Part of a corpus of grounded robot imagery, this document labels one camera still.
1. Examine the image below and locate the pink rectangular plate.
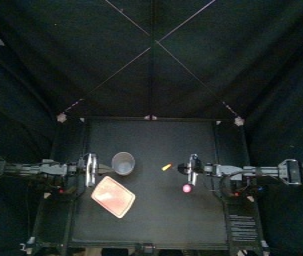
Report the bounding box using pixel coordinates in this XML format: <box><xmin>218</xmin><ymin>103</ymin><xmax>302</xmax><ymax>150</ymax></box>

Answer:
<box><xmin>90</xmin><ymin>175</ymin><xmax>138</xmax><ymax>219</ymax></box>

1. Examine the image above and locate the grey plastic cup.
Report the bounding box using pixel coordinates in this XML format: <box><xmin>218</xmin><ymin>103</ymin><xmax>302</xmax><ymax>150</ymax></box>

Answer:
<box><xmin>110</xmin><ymin>151</ymin><xmax>136</xmax><ymax>177</ymax></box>

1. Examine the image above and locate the white text label sticker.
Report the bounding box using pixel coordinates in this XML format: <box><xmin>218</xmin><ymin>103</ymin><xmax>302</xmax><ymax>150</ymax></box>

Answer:
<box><xmin>228</xmin><ymin>214</ymin><xmax>258</xmax><ymax>248</ymax></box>

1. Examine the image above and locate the black cable loop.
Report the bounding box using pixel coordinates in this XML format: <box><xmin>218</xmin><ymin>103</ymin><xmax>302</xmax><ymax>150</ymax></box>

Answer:
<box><xmin>218</xmin><ymin>170</ymin><xmax>250</xmax><ymax>198</ymax></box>

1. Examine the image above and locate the thin crossing cord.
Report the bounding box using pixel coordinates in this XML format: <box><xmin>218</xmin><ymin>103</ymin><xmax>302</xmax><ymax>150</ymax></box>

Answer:
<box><xmin>61</xmin><ymin>0</ymin><xmax>218</xmax><ymax>114</ymax></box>
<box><xmin>104</xmin><ymin>0</ymin><xmax>241</xmax><ymax>118</ymax></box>

